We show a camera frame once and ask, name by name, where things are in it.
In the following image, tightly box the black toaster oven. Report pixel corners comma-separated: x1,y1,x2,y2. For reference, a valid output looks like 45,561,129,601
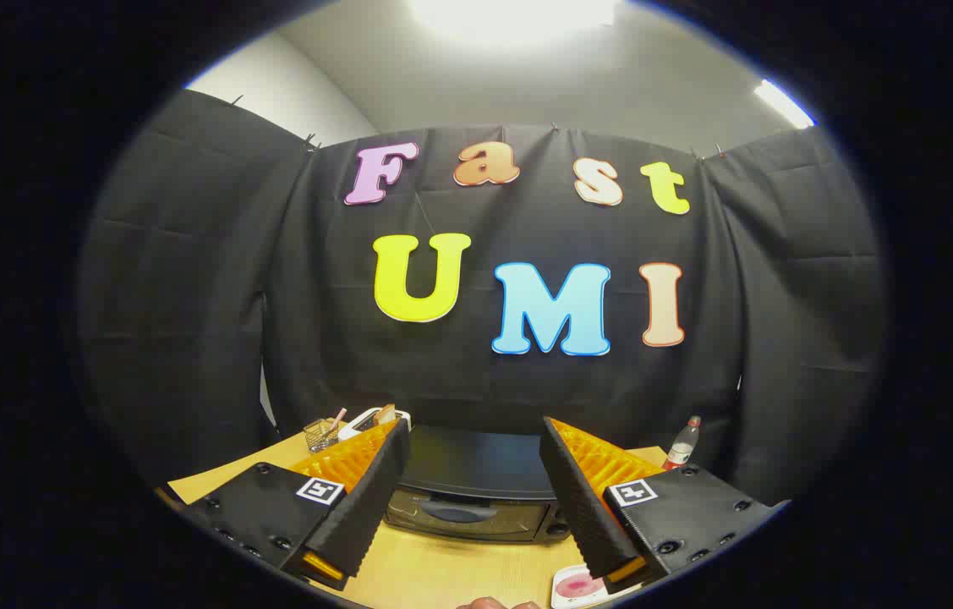
383,423,572,543

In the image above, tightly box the clear bottle red label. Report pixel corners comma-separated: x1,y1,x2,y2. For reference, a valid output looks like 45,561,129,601
664,415,702,471

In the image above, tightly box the white square plate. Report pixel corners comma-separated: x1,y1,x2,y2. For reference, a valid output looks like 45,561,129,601
550,562,646,609

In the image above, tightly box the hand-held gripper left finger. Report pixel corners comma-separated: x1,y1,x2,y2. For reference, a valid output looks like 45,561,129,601
180,417,412,591

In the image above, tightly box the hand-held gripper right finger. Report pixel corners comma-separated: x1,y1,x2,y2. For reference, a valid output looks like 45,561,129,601
539,416,790,593

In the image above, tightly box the wire mesh basket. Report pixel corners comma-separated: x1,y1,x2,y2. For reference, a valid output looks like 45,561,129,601
304,418,342,453

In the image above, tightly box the pink meat slice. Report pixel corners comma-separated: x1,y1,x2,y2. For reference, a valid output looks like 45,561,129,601
556,571,605,600

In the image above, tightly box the narrow ceiling light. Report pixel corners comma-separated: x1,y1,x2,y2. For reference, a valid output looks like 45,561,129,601
753,79,817,129

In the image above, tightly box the large ceiling light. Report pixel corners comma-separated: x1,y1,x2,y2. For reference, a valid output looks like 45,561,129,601
407,0,622,45

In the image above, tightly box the white bread toaster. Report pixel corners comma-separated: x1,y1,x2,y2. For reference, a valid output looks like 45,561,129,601
339,406,412,442

